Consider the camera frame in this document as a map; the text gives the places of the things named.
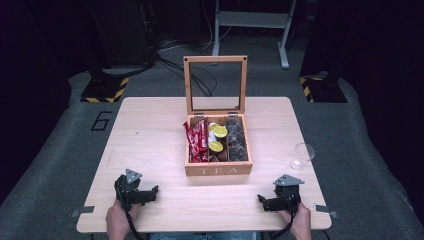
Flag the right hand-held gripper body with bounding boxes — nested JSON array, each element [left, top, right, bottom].
[[265, 173, 303, 213]]

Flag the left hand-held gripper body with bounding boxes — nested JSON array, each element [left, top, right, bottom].
[[114, 168, 155, 213]]

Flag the person's right hand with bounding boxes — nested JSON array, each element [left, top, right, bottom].
[[277, 202, 314, 240]]

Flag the person's left hand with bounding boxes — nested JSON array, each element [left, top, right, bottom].
[[105, 199, 142, 240]]

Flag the grey table clamp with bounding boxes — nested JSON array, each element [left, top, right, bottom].
[[312, 203, 339, 220]]

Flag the clear plastic cup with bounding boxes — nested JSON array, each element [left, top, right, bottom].
[[288, 142, 316, 171]]

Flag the wooden box with window lid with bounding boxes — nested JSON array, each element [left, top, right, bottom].
[[182, 54, 254, 177]]

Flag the red snack packet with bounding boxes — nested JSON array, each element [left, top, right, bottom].
[[182, 121, 201, 164], [200, 119, 210, 163], [194, 119, 205, 164]]

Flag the person's blue jeans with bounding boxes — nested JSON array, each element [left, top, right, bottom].
[[149, 231, 262, 240]]

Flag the dark tea packets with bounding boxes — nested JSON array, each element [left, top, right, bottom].
[[225, 118, 250, 163]]

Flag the black base with hazard stripes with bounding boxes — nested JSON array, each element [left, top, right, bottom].
[[79, 74, 131, 104], [298, 73, 349, 104]]

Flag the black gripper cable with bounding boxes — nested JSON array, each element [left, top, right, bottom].
[[123, 210, 145, 240], [269, 209, 298, 240]]

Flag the bundle of floor cables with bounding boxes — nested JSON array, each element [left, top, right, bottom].
[[155, 35, 219, 98]]

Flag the white metal stand frame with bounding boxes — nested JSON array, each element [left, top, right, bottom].
[[211, 0, 298, 71]]

